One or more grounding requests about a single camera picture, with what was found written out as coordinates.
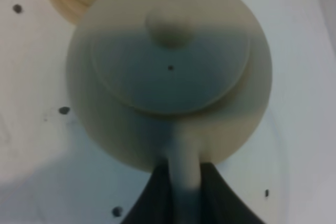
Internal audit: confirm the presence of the beige teapot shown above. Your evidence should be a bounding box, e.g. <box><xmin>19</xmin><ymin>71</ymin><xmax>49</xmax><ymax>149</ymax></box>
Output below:
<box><xmin>66</xmin><ymin>0</ymin><xmax>272</xmax><ymax>223</ymax></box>

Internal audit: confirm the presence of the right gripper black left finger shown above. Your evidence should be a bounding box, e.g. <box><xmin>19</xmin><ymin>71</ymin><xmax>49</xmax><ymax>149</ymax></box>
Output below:
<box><xmin>122</xmin><ymin>164</ymin><xmax>176</xmax><ymax>224</ymax></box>

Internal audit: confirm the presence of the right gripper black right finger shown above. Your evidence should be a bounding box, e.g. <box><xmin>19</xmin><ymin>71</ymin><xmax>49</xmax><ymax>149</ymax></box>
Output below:
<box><xmin>197</xmin><ymin>163</ymin><xmax>263</xmax><ymax>224</ymax></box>

